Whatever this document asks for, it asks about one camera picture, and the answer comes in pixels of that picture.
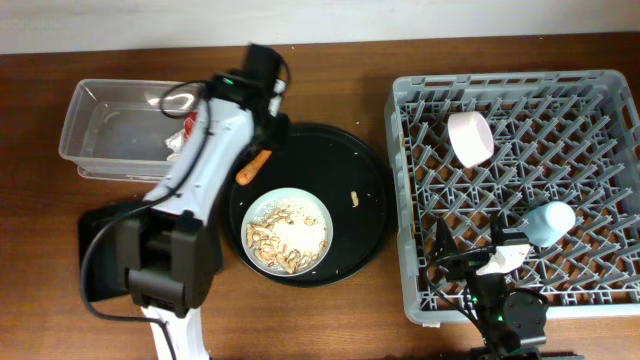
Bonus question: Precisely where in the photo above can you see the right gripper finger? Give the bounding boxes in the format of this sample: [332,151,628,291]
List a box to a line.
[435,218,456,256]
[490,222,523,245]

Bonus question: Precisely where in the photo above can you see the light blue cup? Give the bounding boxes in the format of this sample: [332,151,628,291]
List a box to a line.
[521,201,576,247]

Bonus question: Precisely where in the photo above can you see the orange carrot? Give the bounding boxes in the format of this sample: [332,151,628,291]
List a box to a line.
[235,150,272,186]

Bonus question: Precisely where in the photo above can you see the red snack wrapper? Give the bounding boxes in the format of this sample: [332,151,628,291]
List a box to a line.
[183,112,198,141]

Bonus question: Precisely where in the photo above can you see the white tissue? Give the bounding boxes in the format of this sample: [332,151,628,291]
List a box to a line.
[164,130,187,162]

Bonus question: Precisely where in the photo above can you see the grey plate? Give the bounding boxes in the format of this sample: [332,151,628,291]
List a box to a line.
[240,188,333,279]

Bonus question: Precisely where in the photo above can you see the pink bowl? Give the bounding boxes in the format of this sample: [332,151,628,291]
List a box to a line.
[447,111,495,168]

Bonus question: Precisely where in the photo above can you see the food scraps rice and peanuts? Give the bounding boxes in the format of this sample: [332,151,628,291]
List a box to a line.
[245,197,329,275]

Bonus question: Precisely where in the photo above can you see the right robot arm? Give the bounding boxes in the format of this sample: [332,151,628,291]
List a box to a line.
[432,217,549,360]

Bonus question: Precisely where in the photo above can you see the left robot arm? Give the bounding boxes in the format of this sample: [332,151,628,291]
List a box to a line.
[114,73,288,359]

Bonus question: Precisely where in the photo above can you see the grey dishwasher rack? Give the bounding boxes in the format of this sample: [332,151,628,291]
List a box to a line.
[384,70,639,327]

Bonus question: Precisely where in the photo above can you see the round black tray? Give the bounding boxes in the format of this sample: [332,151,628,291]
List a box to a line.
[220,124,396,287]

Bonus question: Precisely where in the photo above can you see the stray peanut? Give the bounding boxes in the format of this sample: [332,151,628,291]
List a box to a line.
[350,191,359,208]

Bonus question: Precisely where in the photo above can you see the clear plastic bin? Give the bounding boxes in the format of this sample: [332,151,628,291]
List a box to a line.
[58,79,204,182]

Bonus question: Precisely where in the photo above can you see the black rectangular tray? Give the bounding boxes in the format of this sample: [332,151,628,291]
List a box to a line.
[78,201,142,302]

